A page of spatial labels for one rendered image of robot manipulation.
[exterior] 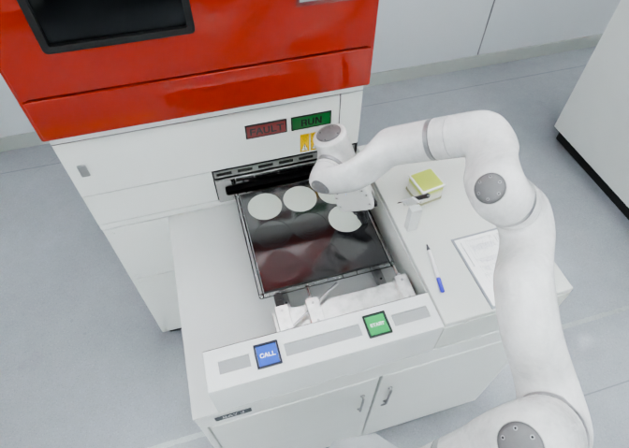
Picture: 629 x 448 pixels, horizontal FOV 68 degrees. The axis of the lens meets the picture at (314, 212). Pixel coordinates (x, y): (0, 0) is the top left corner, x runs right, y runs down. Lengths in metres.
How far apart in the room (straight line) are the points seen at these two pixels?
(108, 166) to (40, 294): 1.31
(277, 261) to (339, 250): 0.17
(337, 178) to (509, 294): 0.44
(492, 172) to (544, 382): 0.36
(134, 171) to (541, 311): 1.05
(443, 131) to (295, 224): 0.55
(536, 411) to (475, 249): 0.58
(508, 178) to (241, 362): 0.67
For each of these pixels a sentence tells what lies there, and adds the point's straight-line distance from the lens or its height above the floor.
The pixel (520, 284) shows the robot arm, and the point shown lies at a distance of 0.86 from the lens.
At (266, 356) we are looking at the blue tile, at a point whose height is 0.96.
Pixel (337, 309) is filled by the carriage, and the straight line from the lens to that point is 1.23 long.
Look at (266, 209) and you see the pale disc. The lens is 1.39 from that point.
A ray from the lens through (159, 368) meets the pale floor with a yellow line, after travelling 2.20.
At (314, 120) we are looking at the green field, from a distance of 1.35.
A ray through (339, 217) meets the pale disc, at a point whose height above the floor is 0.90.
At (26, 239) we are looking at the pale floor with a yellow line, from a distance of 2.82.
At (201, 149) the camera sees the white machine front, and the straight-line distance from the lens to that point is 1.34.
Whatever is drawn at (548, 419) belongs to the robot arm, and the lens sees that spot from 0.80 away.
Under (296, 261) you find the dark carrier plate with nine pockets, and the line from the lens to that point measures 1.28.
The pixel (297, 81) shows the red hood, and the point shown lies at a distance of 1.20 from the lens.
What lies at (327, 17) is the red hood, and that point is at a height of 1.43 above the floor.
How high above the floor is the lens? 1.97
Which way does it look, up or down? 51 degrees down
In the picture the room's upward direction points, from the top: straight up
